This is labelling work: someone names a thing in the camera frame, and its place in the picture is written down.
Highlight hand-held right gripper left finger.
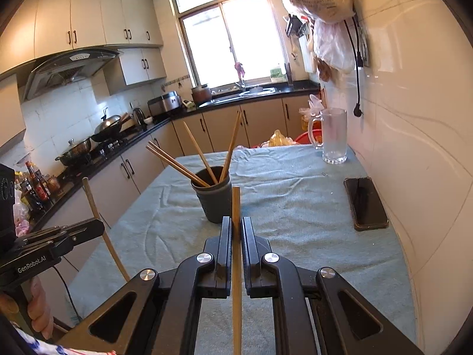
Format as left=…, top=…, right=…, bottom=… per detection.
left=55, top=216, right=234, bottom=355

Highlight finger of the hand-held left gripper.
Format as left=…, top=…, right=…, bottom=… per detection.
left=15, top=218, right=106, bottom=256

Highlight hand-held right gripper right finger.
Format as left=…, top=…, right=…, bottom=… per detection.
left=241, top=216, right=425, bottom=355

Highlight light bamboo chopstick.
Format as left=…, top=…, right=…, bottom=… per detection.
left=81, top=177, right=131, bottom=282
left=182, top=121, right=219, bottom=185
left=231, top=187, right=243, bottom=355
left=145, top=146, right=203, bottom=188
left=148, top=141, right=210, bottom=187
left=220, top=110, right=243, bottom=183

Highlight dark grey perforated utensil holder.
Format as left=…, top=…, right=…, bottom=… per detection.
left=190, top=166, right=233, bottom=224

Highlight black hanging utensils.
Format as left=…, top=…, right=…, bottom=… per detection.
left=284, top=14, right=309, bottom=39

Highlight person's left hand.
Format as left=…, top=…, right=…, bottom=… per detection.
left=27, top=275, right=55, bottom=341

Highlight grey-green tablecloth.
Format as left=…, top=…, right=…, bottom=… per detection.
left=68, top=142, right=416, bottom=355

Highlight pink plastic bag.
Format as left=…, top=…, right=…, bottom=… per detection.
left=13, top=192, right=31, bottom=238

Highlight dark soy sauce bottle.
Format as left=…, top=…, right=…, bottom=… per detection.
left=18, top=177, right=43, bottom=211

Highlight red cap sauce bottle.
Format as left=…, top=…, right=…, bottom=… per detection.
left=25, top=161, right=50, bottom=201

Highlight steel pot with food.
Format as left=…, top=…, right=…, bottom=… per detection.
left=55, top=138, right=92, bottom=167

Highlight gas stove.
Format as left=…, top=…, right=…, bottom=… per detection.
left=55, top=135, right=130, bottom=178

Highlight person's printed clothing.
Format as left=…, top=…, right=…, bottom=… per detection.
left=11, top=323, right=117, bottom=355

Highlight black wok with lid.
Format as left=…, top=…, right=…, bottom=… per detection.
left=90, top=107, right=124, bottom=143

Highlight orange plastic bag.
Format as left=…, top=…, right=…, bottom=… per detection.
left=268, top=129, right=296, bottom=148

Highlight beige base cabinets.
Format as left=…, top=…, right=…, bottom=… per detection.
left=37, top=94, right=322, bottom=330

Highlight red basin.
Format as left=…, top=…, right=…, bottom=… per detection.
left=294, top=129, right=323, bottom=146

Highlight black smartphone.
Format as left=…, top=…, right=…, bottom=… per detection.
left=343, top=176, right=390, bottom=232

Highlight glass mug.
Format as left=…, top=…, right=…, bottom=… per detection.
left=308, top=108, right=348, bottom=165

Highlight black kitchen countertop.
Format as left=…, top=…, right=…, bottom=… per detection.
left=27, top=81, right=320, bottom=233

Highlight steel rice cooker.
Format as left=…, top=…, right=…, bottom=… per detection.
left=147, top=91, right=183, bottom=116

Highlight brown clay pot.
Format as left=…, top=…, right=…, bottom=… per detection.
left=191, top=84, right=213, bottom=106

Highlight steel sink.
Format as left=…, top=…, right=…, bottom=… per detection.
left=212, top=86, right=276, bottom=102

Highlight grey range hood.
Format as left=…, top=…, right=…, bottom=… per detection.
left=21, top=47, right=123, bottom=102

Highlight hanging brown food bag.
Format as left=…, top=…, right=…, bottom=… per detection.
left=317, top=59, right=333, bottom=83

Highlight white cutting board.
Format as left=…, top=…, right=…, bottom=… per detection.
left=299, top=33, right=315, bottom=74

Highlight kitchen window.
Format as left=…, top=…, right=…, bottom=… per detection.
left=168, top=0, right=292, bottom=89

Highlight hanging clear plastic bag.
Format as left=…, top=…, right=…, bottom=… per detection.
left=312, top=18, right=356, bottom=75

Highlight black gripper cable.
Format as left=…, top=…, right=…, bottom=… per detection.
left=52, top=264, right=84, bottom=326

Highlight small beige wall cabinet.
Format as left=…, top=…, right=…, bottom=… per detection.
left=104, top=47, right=168, bottom=86

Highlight black power cable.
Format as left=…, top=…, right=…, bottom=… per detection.
left=344, top=17, right=366, bottom=118

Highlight beige wall cabinets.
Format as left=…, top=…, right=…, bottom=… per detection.
left=0, top=0, right=165, bottom=76

